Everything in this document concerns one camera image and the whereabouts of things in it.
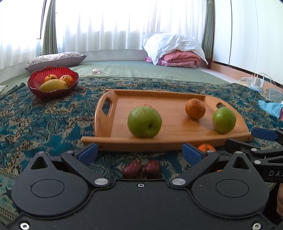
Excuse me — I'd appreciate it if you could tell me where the yellow mango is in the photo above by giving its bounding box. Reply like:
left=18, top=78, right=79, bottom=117
left=39, top=79, right=68, bottom=93

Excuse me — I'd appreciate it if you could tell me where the orange tangerine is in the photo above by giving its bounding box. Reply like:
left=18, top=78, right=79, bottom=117
left=197, top=144, right=216, bottom=152

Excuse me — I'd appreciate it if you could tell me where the white sheer curtain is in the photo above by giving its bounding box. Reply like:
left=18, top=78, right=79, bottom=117
left=1, top=1, right=207, bottom=69

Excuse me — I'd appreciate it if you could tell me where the large brownish orange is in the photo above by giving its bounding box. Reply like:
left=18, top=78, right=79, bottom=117
left=185, top=98, right=206, bottom=120

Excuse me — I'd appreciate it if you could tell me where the dark red date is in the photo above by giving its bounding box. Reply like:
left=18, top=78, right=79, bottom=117
left=144, top=160, right=161, bottom=179
left=122, top=161, right=142, bottom=179

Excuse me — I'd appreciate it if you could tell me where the green quilted mat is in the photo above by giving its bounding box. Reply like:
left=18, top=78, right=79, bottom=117
left=0, top=60, right=228, bottom=89

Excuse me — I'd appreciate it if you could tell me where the red fruit bowl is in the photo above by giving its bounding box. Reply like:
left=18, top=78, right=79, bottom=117
left=27, top=67, right=79, bottom=101

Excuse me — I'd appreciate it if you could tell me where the green curtain right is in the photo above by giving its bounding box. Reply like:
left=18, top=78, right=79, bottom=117
left=202, top=0, right=215, bottom=59

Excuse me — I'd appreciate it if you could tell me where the white cable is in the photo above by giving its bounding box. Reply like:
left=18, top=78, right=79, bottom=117
left=79, top=68, right=109, bottom=77

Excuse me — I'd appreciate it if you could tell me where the green curtain middle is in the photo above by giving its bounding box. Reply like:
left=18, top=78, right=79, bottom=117
left=40, top=0, right=57, bottom=55

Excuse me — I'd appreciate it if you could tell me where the light blue cloth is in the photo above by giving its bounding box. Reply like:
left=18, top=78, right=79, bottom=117
left=258, top=100, right=283, bottom=118

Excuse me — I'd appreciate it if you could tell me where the green curtain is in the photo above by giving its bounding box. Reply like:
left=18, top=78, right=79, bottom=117
left=40, top=0, right=57, bottom=55
left=202, top=0, right=215, bottom=59

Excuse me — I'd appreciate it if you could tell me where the white pillow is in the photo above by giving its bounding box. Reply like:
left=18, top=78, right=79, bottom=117
left=143, top=33, right=207, bottom=65

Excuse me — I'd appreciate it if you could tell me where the white charger with cables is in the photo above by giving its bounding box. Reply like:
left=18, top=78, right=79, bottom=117
left=239, top=73, right=282, bottom=98

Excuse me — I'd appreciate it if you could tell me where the wooden serving tray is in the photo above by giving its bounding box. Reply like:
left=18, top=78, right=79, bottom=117
left=81, top=89, right=253, bottom=152

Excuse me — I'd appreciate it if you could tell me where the large green apple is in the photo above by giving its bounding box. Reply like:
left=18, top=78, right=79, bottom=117
left=127, top=105, right=162, bottom=138

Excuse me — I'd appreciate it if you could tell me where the grey floral pillow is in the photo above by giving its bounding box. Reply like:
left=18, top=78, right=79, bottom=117
left=24, top=52, right=87, bottom=73

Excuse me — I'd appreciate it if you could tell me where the pink folded blanket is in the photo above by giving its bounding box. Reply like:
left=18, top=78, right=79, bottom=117
left=157, top=50, right=201, bottom=68

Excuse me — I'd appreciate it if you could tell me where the right hand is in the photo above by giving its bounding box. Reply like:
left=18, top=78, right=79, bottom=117
left=277, top=183, right=283, bottom=217

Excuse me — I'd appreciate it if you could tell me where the orange fruit in bowl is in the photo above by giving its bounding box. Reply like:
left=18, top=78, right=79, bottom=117
left=44, top=74, right=57, bottom=83

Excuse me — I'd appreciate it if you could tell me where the teal paisley blanket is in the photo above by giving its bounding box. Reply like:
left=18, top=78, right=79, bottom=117
left=1, top=77, right=282, bottom=223

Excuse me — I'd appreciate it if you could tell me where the reddish fruit in bowl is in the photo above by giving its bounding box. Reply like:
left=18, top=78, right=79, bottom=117
left=60, top=75, right=74, bottom=88

